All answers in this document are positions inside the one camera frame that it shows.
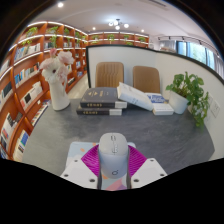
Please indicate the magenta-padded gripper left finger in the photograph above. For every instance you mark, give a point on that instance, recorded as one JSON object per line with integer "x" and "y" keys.
{"x": 78, "y": 173}

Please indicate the thick dark hardcover book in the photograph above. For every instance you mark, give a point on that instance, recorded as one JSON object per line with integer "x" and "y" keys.
{"x": 100, "y": 95}

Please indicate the window with dark frame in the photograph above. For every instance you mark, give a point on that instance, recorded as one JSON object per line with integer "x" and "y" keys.
{"x": 196, "y": 51}

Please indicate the white vase with pink flowers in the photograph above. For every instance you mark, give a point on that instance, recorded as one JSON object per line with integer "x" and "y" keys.
{"x": 59, "y": 95}

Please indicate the light grey computer mouse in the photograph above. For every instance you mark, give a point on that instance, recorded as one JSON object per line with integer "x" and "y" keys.
{"x": 113, "y": 155}

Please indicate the green plant in white pot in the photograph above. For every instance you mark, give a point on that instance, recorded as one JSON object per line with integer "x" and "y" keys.
{"x": 180, "y": 101}

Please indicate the ceiling lights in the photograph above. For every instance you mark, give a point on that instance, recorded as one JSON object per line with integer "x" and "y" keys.
{"x": 117, "y": 24}

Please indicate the white wall socket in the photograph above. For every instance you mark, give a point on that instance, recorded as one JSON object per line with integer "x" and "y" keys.
{"x": 215, "y": 108}

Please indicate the tan upholstered chair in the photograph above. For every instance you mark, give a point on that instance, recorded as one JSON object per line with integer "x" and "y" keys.
{"x": 146, "y": 79}
{"x": 109, "y": 75}

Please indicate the thin dark hardcover book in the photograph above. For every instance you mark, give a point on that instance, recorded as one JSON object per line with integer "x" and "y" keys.
{"x": 96, "y": 111}

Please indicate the white book with blue cover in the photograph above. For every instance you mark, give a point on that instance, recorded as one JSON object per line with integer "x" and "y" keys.
{"x": 162, "y": 108}

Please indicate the thick white book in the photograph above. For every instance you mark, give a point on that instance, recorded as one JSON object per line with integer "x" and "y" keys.
{"x": 135, "y": 96}

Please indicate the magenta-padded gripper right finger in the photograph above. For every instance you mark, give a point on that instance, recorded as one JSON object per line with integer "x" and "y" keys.
{"x": 148, "y": 171}

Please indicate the orange wooden bookshelf unit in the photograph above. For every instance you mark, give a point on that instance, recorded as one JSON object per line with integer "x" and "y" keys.
{"x": 26, "y": 83}

